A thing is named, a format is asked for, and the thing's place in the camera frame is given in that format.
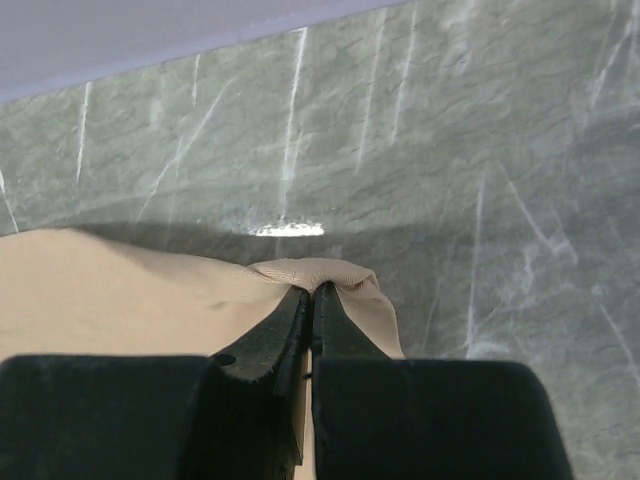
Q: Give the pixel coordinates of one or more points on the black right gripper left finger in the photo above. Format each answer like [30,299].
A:
[235,414]

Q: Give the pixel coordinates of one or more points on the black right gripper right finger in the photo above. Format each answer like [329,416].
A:
[376,417]

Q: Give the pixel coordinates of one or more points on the beige t shirt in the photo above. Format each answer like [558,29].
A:
[65,292]

